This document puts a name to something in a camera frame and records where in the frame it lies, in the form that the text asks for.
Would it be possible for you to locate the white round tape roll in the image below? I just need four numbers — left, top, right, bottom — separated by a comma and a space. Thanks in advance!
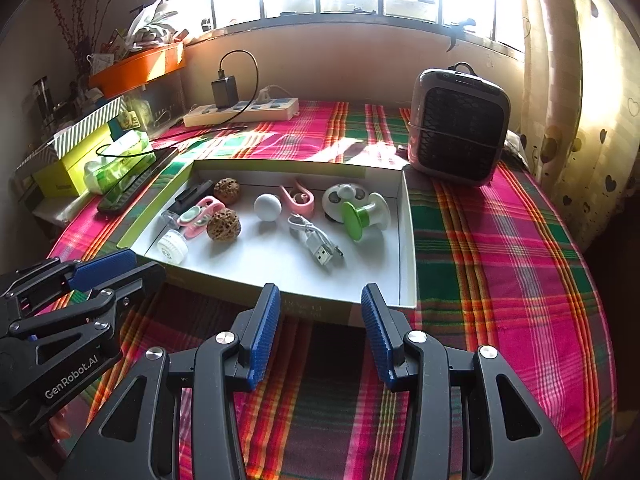
156, 229, 189, 266

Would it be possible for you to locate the pink case with green disc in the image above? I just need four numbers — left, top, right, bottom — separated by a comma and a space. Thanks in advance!
177, 195, 226, 240

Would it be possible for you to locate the black folding knife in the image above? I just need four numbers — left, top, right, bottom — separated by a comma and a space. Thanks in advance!
162, 180, 214, 223

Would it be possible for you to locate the brown carved walnut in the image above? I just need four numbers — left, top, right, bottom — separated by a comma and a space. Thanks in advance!
206, 208, 242, 243
214, 178, 241, 207

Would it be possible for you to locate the white usb cable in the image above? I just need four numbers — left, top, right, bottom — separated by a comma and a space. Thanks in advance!
286, 212, 345, 268

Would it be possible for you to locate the green white suction knob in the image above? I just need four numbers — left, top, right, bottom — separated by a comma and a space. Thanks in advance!
341, 193, 392, 242

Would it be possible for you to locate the white round ball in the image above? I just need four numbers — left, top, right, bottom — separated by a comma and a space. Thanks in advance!
253, 193, 282, 222

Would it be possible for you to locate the pink ear hook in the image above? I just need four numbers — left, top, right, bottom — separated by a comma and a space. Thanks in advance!
279, 180, 314, 220

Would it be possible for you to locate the white panda face toy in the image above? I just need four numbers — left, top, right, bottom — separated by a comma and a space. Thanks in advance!
321, 182, 369, 223

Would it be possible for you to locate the black smartphone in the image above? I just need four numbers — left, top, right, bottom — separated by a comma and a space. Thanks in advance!
96, 148, 178, 217

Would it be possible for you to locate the yellow green box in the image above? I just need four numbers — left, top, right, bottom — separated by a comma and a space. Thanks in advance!
34, 124, 112, 198

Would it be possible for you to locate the green tissue pack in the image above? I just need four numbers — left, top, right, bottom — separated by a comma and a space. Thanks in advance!
84, 130, 156, 195

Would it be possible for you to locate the striped white box lid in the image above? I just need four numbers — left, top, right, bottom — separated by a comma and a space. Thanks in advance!
14, 96, 126, 179

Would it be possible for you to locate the white shallow cardboard box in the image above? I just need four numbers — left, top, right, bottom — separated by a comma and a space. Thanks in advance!
117, 159, 418, 326

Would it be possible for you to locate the orange tray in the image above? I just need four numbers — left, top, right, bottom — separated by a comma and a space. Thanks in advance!
88, 42, 186, 99

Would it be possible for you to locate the black charger adapter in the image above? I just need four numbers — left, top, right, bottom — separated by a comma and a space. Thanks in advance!
212, 70, 239, 108

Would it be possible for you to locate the pink black mini heater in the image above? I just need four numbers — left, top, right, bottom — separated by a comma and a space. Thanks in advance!
408, 62, 511, 186

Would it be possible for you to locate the white power strip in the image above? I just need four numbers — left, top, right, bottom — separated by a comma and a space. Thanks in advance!
182, 99, 299, 128

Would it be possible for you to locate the heart pattern curtain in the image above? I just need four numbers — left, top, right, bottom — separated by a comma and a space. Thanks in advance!
521, 0, 639, 248

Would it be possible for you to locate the black window latch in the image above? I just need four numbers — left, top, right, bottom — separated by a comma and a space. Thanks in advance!
447, 18, 476, 52

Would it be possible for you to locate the black charging cable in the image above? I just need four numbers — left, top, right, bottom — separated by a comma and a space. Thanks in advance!
94, 49, 262, 158

